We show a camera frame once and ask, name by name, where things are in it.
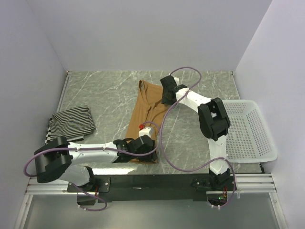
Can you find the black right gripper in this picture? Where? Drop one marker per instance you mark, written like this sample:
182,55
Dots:
164,101

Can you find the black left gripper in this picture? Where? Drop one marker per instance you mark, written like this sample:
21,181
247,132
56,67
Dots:
152,157

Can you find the orange garment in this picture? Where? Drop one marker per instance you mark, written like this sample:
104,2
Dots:
148,107

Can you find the purple striped tank top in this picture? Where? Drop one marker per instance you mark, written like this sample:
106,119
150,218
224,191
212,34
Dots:
72,123

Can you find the black white striped tank top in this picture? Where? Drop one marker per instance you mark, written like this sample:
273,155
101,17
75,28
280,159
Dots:
49,136

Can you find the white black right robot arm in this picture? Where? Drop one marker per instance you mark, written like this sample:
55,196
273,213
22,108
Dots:
213,121

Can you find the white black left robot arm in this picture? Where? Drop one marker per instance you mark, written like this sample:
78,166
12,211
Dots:
67,161

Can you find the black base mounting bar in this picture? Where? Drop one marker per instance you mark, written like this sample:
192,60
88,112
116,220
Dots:
156,187

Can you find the white plastic laundry basket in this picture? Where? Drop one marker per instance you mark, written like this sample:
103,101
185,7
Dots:
249,139

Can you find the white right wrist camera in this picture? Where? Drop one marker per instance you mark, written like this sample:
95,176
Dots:
176,80

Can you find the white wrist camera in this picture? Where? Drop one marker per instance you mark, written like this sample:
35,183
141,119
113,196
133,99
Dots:
176,80
145,130

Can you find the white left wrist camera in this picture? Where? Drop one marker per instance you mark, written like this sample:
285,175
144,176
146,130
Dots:
145,130

